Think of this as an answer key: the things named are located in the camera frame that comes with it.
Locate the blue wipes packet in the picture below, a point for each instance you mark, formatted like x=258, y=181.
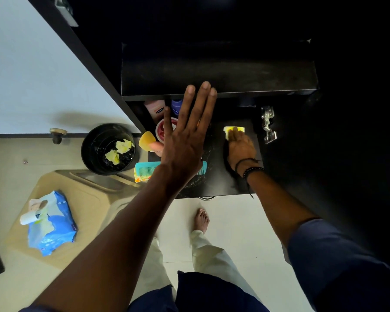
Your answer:
x=57, y=232

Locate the red cream jar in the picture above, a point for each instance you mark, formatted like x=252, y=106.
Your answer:
x=162, y=129

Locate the beige plastic stool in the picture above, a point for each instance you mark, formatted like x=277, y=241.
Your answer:
x=84, y=204

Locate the crumpled yellow wipe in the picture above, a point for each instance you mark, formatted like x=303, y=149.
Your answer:
x=123, y=146
x=112, y=156

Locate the person's right forearm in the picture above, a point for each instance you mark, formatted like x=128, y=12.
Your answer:
x=279, y=204

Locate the black waste bin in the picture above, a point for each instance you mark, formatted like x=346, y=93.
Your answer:
x=96, y=149

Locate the teal comb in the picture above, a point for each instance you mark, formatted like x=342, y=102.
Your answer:
x=146, y=168

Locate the yellow makeup sponge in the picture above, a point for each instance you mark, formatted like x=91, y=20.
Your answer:
x=146, y=140

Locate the white cabinet door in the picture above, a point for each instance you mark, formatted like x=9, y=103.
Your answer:
x=35, y=77

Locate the yellow cleaning wipe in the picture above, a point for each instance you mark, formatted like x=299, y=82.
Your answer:
x=234, y=129

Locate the navy blue shirt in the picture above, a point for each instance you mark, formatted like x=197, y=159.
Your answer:
x=338, y=263

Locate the person's left forearm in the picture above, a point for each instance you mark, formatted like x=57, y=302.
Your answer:
x=117, y=250

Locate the silver door hinge bracket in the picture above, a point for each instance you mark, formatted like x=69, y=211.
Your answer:
x=65, y=9

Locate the black cabinet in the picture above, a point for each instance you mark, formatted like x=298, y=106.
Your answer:
x=344, y=126

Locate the person's right hand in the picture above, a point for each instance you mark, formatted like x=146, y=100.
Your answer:
x=240, y=147

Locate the blue lotion bottle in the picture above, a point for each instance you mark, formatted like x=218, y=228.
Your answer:
x=176, y=106

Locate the pink makeup sponge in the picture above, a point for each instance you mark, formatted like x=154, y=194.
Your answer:
x=156, y=146

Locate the person's left hand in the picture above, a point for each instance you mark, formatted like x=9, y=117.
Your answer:
x=185, y=146

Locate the silver cabinet hinge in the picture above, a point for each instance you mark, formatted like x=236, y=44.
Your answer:
x=268, y=125

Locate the small white roll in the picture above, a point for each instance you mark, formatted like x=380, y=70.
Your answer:
x=29, y=217

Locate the person's right foot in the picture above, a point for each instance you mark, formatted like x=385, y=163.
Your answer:
x=201, y=220

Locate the black shelf board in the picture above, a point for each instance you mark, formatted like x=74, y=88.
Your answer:
x=221, y=74

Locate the pink lotion bottle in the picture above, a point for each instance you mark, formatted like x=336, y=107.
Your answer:
x=155, y=108

